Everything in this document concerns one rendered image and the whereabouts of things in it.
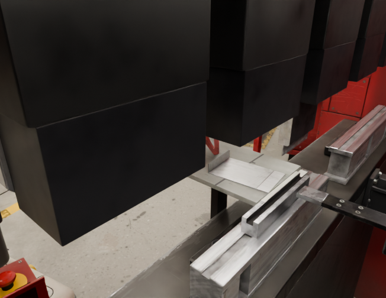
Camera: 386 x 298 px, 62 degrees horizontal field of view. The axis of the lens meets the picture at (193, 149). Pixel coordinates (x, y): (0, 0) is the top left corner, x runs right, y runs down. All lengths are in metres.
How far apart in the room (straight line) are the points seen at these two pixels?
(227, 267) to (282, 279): 0.16
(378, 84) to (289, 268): 0.93
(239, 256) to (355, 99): 1.05
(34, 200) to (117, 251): 1.77
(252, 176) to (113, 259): 1.41
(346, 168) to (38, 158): 0.83
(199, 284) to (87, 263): 1.50
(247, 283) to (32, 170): 0.41
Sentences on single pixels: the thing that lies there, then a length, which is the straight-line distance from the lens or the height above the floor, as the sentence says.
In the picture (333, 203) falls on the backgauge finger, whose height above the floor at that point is 1.00.
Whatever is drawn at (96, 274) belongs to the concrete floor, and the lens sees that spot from 1.89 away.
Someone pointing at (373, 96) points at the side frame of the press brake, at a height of 0.98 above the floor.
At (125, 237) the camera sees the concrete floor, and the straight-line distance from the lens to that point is 2.08.
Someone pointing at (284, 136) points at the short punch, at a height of 1.12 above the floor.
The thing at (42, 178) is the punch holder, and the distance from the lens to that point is 0.20.
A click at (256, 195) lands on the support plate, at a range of 0.59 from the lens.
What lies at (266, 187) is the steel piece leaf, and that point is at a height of 1.00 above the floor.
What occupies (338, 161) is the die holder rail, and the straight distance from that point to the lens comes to 0.93.
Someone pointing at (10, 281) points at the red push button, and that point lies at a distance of 0.78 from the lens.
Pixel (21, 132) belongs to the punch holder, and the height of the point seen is 1.25.
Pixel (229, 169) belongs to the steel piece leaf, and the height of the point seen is 1.00.
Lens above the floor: 1.31
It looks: 25 degrees down
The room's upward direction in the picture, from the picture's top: straight up
